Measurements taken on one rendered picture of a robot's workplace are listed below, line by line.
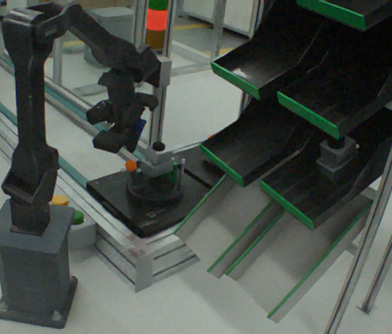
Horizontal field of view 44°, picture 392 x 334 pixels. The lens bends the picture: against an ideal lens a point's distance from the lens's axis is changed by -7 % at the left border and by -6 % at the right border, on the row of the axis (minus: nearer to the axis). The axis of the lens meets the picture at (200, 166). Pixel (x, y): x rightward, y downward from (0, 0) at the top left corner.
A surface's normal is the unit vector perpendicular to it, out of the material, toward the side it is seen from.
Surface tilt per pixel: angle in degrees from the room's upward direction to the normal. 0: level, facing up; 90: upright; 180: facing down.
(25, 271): 90
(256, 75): 25
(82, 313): 0
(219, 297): 0
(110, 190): 0
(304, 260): 45
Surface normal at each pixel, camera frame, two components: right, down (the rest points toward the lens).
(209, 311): 0.12, -0.86
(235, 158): -0.25, -0.70
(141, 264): 0.68, 0.43
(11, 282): -0.03, 0.49
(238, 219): -0.50, -0.48
